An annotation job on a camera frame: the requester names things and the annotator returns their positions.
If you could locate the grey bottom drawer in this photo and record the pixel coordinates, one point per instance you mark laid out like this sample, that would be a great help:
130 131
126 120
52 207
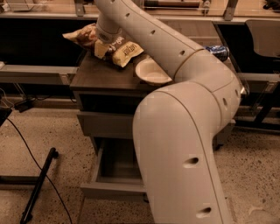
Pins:
116 175

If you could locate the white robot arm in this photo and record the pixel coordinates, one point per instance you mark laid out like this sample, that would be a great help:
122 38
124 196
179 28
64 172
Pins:
181 188

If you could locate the blue soda can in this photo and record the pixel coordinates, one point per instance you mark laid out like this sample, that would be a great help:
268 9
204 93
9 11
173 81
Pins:
221 52

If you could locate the grey side table left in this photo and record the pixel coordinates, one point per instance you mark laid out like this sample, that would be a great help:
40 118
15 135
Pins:
49 75

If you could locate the brown chip bag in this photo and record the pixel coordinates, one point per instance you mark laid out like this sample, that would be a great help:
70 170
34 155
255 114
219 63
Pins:
119 52

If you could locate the white paper bowl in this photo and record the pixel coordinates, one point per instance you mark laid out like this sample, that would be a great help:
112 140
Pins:
149 71

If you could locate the black stand leg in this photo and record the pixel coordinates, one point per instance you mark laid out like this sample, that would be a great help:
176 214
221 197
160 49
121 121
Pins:
27 214

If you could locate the grey drawer cabinet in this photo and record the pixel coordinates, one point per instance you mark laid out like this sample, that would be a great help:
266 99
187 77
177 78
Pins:
108 87

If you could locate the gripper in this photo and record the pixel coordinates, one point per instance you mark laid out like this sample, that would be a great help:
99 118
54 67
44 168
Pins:
107 36

